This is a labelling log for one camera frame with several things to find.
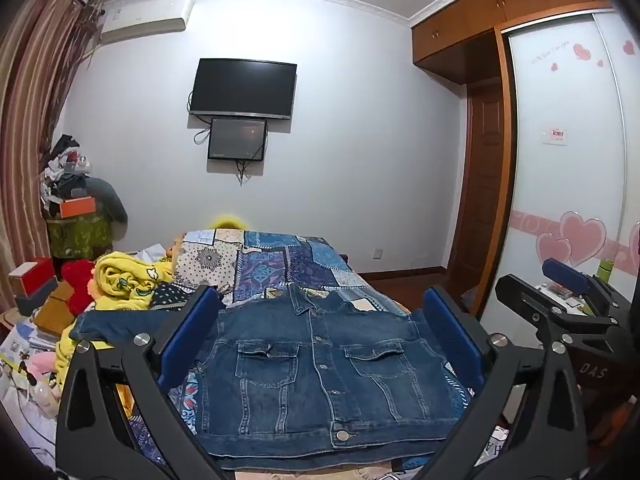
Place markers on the stack of magazines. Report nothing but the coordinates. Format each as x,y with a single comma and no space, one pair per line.
27,340

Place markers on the red and white box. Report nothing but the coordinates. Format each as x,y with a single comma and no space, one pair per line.
30,275

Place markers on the small black monitor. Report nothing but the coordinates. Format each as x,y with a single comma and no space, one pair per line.
236,139

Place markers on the pile of mixed clothes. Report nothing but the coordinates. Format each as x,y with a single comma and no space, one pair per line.
62,170

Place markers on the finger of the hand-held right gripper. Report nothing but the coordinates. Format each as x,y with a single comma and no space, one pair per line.
567,275
517,291

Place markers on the pink plush toy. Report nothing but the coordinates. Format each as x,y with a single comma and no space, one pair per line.
40,375

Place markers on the grey box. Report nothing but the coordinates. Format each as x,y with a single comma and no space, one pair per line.
37,296

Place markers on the black wall television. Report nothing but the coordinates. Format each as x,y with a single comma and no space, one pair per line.
242,87

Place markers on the orange bedsheet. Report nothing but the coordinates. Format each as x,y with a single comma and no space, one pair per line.
407,309

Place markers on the yellow printed blanket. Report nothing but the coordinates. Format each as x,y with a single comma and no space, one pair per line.
122,275

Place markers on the orange box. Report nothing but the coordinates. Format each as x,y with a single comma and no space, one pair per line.
77,207

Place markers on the brown cardboard box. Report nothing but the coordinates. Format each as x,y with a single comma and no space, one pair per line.
52,312

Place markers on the purple cloth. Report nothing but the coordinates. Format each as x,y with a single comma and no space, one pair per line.
469,296

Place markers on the green patterned cloth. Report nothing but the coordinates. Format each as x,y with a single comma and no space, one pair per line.
80,237

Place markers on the white heart-print sliding door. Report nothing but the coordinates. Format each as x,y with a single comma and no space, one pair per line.
627,135
560,185

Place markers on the white wall socket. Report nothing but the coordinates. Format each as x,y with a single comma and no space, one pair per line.
378,253

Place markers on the white air conditioner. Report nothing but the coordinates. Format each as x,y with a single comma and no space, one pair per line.
145,17

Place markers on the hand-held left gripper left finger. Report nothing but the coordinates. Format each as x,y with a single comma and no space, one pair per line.
190,332

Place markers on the grey garment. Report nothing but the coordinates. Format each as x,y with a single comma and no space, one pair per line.
107,200

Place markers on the brown striped curtain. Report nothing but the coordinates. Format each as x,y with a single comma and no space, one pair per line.
35,125

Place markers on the red plush toy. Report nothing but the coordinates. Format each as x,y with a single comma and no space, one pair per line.
77,280

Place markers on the blue denim jacket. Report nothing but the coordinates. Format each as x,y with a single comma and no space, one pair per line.
300,380

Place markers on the yellow plush pillow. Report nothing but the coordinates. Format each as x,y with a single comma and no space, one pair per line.
227,222

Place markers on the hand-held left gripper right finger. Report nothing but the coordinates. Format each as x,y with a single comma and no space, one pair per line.
452,332

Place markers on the blue patchwork quilt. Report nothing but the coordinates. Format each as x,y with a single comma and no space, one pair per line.
280,265

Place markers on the red and white door sticker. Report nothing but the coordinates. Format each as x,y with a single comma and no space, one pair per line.
556,135

